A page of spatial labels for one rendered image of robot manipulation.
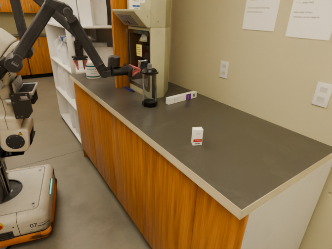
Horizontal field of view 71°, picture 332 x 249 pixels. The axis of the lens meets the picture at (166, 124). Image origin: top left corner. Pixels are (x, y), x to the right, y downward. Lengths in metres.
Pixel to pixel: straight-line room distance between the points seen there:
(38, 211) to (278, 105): 1.66
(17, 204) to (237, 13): 1.91
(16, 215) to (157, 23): 1.54
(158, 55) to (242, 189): 1.06
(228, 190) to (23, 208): 1.43
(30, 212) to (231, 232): 1.34
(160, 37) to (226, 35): 0.43
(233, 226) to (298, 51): 0.92
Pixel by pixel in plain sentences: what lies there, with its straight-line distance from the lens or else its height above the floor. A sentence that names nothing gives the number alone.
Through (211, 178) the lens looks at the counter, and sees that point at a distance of 0.90.
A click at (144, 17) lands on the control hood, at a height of 1.47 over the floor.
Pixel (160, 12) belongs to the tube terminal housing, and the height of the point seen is 1.50.
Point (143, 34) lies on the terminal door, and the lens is 1.63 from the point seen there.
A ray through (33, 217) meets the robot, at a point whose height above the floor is 0.25.
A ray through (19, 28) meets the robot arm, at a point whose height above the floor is 1.38.
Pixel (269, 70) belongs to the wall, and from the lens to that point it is 1.48.
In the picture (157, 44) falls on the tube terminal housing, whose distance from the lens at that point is 1.61.
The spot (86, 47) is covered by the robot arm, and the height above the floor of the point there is 1.31.
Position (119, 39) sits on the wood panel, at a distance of 1.88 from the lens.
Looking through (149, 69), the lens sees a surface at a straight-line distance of 1.45.
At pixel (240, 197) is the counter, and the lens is 0.85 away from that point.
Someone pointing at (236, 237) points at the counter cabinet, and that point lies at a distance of 0.94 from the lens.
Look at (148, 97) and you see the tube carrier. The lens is 1.49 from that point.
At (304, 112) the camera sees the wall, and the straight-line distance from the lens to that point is 1.41.
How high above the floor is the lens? 1.48
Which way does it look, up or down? 25 degrees down
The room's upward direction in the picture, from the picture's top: 2 degrees clockwise
